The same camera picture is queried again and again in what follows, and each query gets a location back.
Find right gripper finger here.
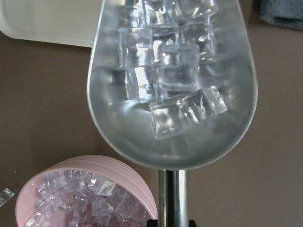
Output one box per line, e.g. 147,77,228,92
146,219,197,227

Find metal ice scoop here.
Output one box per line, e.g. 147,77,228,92
87,0,258,227

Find clear ice cube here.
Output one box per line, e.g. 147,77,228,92
0,188,15,207

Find pink bowl with ice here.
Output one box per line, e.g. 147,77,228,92
15,155,158,227

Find beige serving tray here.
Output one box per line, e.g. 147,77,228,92
0,0,102,47

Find dark grey folded cloth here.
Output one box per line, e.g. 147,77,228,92
260,0,303,30

